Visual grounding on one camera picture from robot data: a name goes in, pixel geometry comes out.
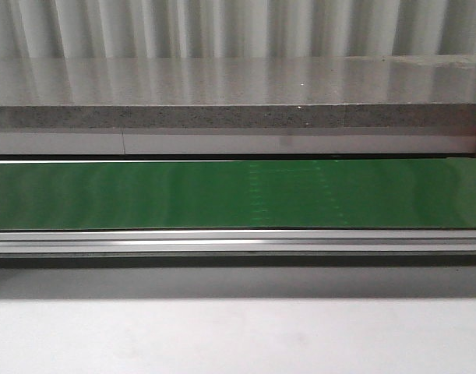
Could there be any green conveyor belt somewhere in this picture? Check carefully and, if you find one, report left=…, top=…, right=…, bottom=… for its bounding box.
left=0, top=158, right=476, bottom=231

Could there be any grey speckled stone counter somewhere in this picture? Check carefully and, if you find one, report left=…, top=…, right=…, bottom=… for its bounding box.
left=0, top=55, right=476, bottom=129

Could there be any white pleated curtain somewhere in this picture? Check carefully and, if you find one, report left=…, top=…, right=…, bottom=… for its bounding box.
left=0, top=1, right=476, bottom=58

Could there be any aluminium conveyor frame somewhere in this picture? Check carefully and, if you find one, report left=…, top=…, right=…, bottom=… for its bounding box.
left=0, top=229, right=476, bottom=268

